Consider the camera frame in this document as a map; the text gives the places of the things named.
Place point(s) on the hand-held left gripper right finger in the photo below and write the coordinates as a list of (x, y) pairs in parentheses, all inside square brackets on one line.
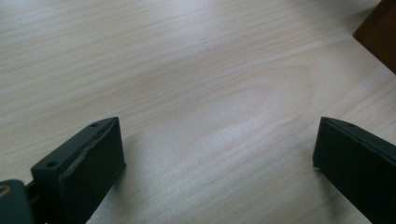
[(358, 165)]

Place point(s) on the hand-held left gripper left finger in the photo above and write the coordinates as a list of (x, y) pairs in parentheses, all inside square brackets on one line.
[(84, 168)]

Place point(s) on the dark brown wooden block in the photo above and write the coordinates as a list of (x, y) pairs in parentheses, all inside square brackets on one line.
[(379, 34)]

